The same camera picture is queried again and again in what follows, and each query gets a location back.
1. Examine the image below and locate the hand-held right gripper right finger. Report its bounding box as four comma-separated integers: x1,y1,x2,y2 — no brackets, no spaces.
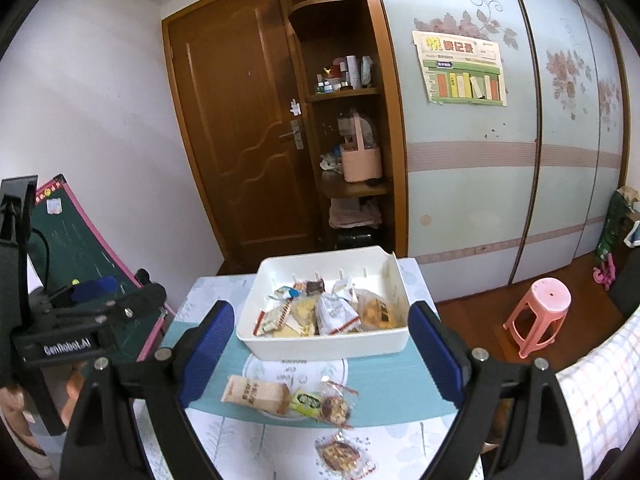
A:
407,301,581,480

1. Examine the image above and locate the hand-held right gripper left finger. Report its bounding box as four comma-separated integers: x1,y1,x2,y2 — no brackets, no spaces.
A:
65,300,236,480

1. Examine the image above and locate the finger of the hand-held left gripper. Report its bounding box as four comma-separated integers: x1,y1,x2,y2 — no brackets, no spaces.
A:
49,283,168,334
47,269,152,307

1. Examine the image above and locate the white plastic bin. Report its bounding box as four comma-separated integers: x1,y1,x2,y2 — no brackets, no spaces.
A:
235,246,412,361

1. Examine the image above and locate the person's left hand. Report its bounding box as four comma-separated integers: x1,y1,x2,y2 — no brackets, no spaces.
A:
0,362,88,466

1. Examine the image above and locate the pink-framed green chalkboard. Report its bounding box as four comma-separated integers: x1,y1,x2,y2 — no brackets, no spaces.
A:
29,174,176,362

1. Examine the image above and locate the beige bread packet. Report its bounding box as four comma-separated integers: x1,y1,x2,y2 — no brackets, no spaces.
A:
221,375,292,416

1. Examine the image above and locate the teal table mat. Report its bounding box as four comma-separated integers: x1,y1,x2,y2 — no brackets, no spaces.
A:
160,255,458,418

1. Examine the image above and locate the red striped snack packet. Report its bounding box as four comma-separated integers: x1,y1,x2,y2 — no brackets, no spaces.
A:
252,305,291,336

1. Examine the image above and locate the orange cookie packet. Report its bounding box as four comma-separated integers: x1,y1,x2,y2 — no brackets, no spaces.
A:
355,290,406,332

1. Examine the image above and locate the yellow cracker packet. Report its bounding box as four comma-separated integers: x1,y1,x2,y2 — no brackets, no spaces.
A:
272,295,321,338

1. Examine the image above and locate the green yellow candy packet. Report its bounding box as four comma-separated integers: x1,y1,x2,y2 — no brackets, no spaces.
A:
290,389,323,418

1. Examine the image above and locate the white grey-print snack packet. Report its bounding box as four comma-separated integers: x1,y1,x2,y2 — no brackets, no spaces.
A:
315,292,361,336

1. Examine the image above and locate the clear cookie packet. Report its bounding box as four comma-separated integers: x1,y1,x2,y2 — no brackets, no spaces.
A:
315,435,376,476
317,377,359,429

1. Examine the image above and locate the pink plastic stool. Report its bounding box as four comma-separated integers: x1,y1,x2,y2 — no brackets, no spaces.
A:
502,277,573,360

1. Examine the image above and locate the folded pink cloth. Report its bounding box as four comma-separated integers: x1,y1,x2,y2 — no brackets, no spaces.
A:
328,197,384,229

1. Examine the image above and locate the checkered bed blanket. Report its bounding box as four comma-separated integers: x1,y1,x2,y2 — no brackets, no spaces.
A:
554,305,640,480

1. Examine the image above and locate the floral sliding wardrobe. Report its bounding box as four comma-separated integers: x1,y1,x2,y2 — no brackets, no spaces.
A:
369,0,632,302

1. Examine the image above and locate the pink toy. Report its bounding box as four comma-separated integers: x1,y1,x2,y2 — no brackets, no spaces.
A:
592,254,617,288

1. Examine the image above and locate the wooden corner shelf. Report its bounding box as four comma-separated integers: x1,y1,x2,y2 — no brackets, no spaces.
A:
277,0,407,262

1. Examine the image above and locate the brown wooden door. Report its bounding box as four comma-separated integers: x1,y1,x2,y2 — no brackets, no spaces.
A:
161,0,321,272

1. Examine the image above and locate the green printed bag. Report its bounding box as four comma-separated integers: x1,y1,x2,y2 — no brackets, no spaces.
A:
595,186,640,262

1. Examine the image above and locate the group of small bottles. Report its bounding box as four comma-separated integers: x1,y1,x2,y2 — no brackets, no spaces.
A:
315,55,374,95

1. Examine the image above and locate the black cable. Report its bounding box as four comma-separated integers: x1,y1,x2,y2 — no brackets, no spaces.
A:
31,229,52,293

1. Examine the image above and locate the pink handled basket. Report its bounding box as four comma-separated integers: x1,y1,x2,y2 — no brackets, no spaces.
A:
340,112,384,183

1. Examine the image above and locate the metal door handle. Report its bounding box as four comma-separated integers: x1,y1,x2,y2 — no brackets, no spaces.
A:
280,120,306,150

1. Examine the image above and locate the wall poster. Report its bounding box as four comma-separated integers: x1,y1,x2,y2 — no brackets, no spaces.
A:
412,30,509,107

